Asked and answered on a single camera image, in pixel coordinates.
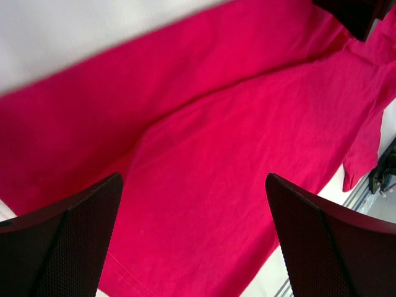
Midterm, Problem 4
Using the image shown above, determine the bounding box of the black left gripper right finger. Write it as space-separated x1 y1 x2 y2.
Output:
265 173 395 296

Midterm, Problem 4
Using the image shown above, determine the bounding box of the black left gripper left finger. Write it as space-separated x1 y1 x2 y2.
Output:
1 173 123 296

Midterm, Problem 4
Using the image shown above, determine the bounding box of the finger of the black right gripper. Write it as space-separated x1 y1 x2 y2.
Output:
312 0 393 41

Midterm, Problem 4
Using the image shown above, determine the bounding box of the aluminium front rail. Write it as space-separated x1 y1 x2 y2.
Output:
273 132 396 297

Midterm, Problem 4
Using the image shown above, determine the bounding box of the magenta pink t-shirt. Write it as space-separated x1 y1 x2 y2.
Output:
1 1 395 296

